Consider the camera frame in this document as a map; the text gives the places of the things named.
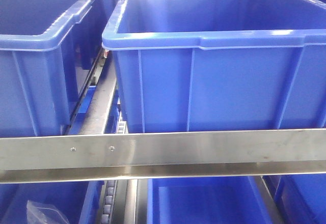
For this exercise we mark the clear plastic bag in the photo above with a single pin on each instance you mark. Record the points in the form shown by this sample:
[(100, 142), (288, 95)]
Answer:
[(44, 213)]

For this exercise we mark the blue bin lower right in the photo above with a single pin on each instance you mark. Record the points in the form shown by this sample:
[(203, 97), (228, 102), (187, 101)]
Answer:
[(299, 198)]

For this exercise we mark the blue bin lower centre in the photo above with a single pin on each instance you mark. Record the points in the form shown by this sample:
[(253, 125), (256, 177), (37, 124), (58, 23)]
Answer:
[(205, 200)]

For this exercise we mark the stainless steel shelf rack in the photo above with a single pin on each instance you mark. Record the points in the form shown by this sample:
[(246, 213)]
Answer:
[(130, 159)]

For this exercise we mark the blue bin lower left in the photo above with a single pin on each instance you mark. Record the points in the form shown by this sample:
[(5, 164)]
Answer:
[(78, 201)]

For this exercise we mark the large blue bin centre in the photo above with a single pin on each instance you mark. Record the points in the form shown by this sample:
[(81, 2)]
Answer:
[(200, 65)]

